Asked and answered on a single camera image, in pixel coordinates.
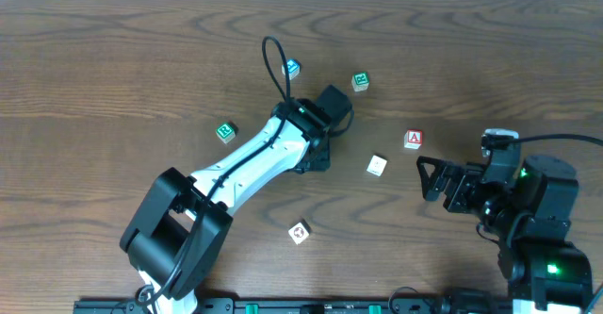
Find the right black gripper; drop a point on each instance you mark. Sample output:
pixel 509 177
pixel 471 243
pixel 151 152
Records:
pixel 452 187

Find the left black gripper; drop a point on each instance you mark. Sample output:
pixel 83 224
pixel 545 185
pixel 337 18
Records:
pixel 317 160

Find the red letter A block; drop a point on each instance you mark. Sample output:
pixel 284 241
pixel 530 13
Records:
pixel 413 139

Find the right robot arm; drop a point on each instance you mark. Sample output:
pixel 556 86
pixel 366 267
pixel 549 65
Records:
pixel 524 205

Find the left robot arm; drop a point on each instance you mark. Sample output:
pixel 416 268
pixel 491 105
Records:
pixel 175 236

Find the green letter R block right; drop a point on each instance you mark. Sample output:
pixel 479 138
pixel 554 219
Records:
pixel 360 81

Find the green letter r block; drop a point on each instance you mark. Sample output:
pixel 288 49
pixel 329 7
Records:
pixel 226 132
pixel 360 81

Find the plain white wooden block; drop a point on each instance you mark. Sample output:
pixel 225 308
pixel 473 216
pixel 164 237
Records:
pixel 376 165

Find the blue letter block top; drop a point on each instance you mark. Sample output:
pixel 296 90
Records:
pixel 292 68

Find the green letter R block left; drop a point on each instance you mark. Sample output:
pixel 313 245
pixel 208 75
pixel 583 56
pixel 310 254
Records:
pixel 226 132

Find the white block red symbol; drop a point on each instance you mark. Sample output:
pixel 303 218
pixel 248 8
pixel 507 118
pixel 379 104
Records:
pixel 299 233

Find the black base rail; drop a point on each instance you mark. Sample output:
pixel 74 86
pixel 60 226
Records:
pixel 402 305

